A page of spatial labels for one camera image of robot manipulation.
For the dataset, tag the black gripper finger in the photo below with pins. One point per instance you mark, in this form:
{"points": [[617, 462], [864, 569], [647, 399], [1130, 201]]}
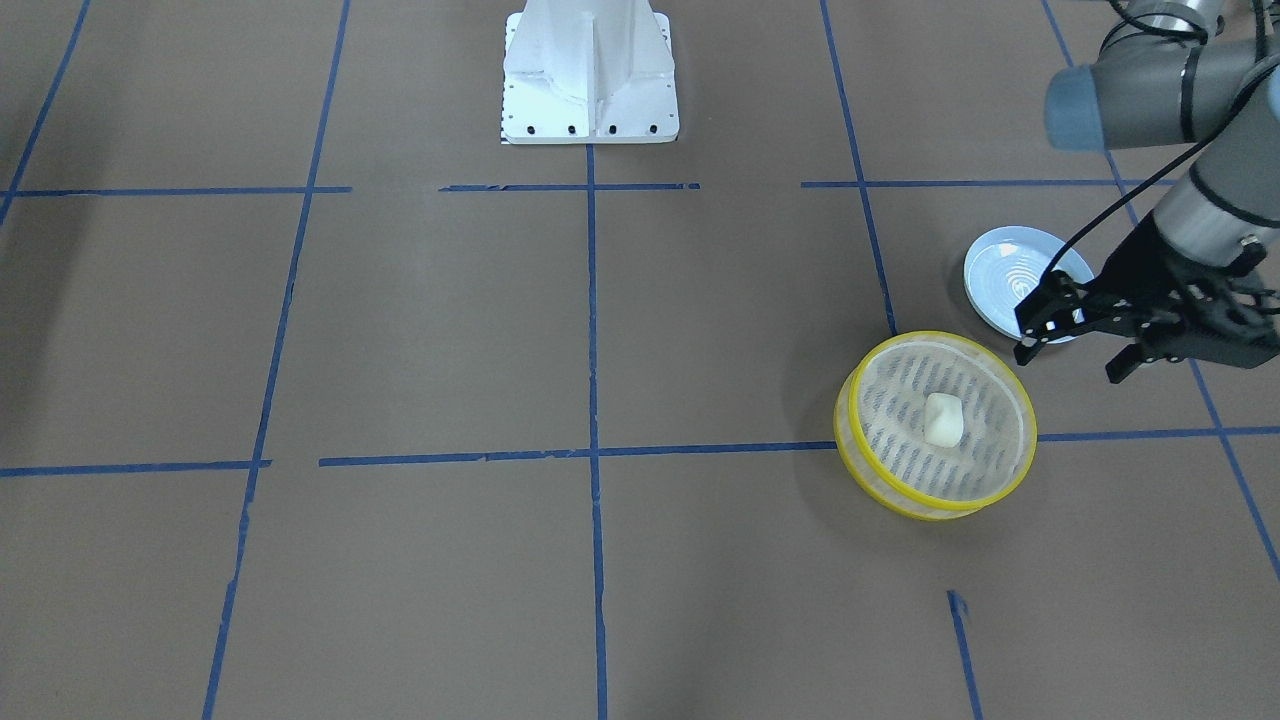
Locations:
{"points": [[1125, 362], [1054, 310]]}

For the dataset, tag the light blue round plate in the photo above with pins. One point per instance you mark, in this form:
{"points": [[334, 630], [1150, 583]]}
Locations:
{"points": [[1001, 267]]}

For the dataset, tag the yellow rimmed bamboo steamer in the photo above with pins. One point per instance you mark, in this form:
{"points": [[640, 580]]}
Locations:
{"points": [[878, 423]]}

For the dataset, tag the white camera mast pedestal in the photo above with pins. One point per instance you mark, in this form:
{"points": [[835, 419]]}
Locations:
{"points": [[589, 72]]}

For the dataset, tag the cream white steamed bun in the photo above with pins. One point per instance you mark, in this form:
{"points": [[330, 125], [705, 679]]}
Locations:
{"points": [[943, 420]]}

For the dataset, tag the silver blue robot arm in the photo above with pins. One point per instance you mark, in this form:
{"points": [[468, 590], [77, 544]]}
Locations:
{"points": [[1163, 78]]}

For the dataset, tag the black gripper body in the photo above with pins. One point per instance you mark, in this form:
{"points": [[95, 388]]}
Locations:
{"points": [[1140, 262]]}

